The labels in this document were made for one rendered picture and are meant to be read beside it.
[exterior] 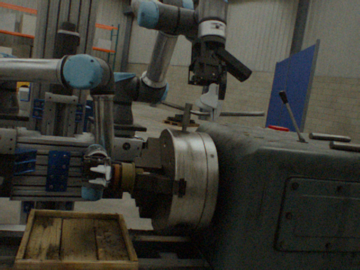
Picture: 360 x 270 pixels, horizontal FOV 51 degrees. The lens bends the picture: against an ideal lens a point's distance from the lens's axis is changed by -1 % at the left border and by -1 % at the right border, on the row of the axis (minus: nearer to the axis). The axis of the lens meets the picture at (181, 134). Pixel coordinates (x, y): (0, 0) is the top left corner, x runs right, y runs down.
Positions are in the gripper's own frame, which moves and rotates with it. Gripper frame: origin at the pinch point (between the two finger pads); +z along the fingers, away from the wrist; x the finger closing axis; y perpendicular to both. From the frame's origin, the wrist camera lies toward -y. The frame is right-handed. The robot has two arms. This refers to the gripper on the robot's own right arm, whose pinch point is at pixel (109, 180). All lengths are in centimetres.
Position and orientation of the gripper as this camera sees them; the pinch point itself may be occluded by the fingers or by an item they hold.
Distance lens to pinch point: 108.5
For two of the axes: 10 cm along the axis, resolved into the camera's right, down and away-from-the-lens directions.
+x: 1.5, -9.8, -1.2
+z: 2.7, 1.6, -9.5
